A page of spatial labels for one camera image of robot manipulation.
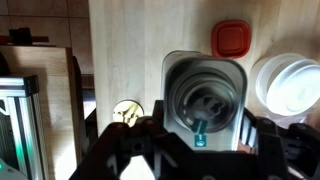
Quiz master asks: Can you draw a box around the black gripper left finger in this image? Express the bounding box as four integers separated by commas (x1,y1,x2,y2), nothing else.
68,99,174,180

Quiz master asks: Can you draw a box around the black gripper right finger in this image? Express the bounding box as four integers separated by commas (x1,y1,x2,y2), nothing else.
238,107,320,180

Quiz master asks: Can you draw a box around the silver rectangular tin can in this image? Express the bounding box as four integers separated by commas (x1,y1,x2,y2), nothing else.
160,49,249,153

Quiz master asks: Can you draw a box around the gold perforated disc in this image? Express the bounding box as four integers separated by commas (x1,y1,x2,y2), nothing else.
112,99,145,128

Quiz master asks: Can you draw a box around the white round plastic container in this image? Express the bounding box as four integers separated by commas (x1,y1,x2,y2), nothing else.
249,52,320,118

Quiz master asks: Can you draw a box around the wooden side panel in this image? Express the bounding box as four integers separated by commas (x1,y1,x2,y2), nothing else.
0,45,83,180

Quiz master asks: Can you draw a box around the red square container lid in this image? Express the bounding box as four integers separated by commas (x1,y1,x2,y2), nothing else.
210,19,252,60

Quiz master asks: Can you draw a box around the aluminium extrusion frame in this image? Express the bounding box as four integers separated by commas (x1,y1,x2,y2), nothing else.
0,74,46,180

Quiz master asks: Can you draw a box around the black bracket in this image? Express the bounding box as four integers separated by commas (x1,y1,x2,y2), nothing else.
0,28,50,46

